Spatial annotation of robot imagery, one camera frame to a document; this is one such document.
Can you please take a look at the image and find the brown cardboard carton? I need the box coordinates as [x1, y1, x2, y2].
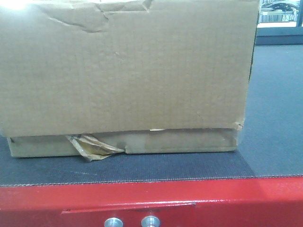
[0, 0, 259, 161]

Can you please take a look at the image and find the dark grey conveyor belt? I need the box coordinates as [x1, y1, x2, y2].
[0, 45, 303, 186]

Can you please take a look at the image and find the right silver frame bolt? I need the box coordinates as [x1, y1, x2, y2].
[141, 216, 160, 227]

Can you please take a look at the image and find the silver frame bolt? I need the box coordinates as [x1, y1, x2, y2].
[141, 216, 160, 227]
[104, 217, 124, 227]

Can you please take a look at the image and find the left silver frame bolt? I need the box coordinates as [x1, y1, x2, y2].
[104, 217, 124, 227]

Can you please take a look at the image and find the grey far conveyor rail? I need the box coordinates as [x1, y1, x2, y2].
[256, 26, 303, 45]

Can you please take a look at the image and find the red conveyor frame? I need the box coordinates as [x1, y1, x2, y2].
[0, 177, 303, 227]

